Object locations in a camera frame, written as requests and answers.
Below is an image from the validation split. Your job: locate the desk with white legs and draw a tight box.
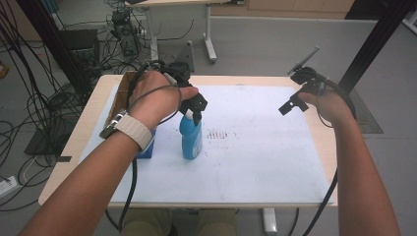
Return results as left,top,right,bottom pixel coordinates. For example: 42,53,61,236
125,0,245,64

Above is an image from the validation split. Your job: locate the dark floor mat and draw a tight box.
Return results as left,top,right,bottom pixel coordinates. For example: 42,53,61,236
346,88,385,135

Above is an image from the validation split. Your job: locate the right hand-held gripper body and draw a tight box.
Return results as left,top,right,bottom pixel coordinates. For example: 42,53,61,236
286,45,332,96

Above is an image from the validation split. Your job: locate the white paper sheet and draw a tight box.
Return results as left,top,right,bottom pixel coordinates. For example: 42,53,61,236
78,84,334,205

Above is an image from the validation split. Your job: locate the black box on floor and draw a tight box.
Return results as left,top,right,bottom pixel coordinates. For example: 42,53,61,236
58,29,100,68

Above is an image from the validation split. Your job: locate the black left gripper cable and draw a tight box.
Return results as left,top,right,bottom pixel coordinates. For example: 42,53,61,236
105,156,139,234

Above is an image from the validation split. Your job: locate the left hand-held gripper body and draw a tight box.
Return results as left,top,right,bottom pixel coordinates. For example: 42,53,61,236
141,40,198,89

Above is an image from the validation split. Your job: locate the blue cardboard box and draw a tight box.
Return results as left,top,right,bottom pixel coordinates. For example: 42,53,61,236
103,71,157,160

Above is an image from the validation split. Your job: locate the person's right leg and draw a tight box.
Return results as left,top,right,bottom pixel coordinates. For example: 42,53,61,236
196,207,238,236

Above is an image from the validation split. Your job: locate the black metal frame post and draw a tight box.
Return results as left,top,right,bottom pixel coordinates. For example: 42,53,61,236
337,0,417,96
15,0,94,97

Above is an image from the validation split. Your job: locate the person's right hand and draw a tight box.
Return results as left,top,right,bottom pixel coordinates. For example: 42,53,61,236
297,89,354,128

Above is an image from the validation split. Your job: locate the person's left hand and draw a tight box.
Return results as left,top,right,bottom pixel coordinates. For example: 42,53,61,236
128,70,200,131

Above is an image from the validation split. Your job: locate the wristwatch with beige band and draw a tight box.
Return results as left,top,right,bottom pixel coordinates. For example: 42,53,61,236
98,110,155,152

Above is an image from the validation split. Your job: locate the white table leg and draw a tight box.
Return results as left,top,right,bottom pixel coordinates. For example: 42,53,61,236
262,207,278,235

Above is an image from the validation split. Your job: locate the blue bottle with white cap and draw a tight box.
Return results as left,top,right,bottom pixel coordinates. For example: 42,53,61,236
178,109,204,161

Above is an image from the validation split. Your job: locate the light wooden table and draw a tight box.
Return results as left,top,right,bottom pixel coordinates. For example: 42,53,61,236
38,74,339,208

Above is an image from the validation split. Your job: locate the white power strip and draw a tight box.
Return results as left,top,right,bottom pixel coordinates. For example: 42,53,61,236
0,175,18,199

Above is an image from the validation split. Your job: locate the person's left leg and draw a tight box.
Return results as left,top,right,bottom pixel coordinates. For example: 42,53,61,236
120,207,173,236

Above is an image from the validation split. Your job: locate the person's leg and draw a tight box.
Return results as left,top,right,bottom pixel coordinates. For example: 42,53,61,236
196,207,238,236
120,207,173,236

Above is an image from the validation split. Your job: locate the grey cable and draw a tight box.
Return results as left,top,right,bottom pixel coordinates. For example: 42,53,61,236
127,62,183,126

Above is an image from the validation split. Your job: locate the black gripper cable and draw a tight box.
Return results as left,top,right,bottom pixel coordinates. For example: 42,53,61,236
105,156,139,234
301,73,358,236

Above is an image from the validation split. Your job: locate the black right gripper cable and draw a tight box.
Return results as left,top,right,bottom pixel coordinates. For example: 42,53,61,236
301,73,358,236

